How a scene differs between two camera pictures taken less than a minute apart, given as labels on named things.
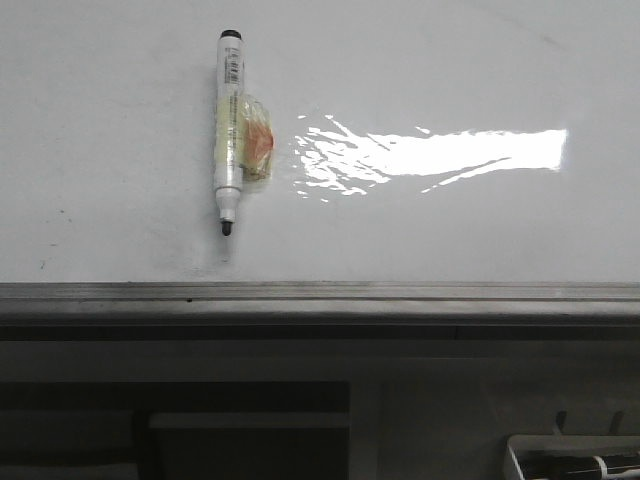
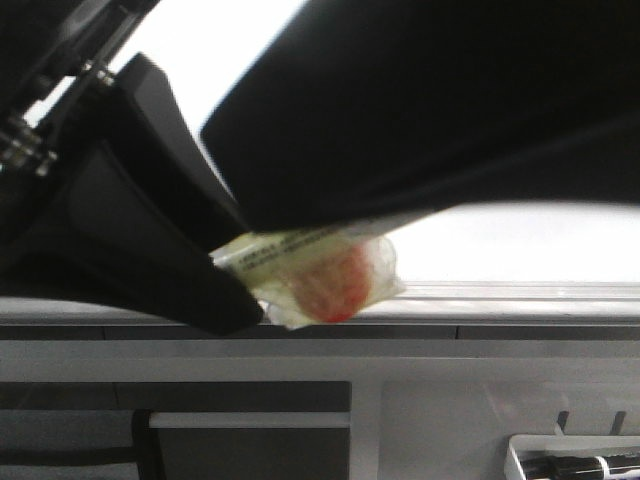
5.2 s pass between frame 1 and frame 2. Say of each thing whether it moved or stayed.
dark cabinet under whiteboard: stayed
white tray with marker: stayed
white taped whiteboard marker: moved
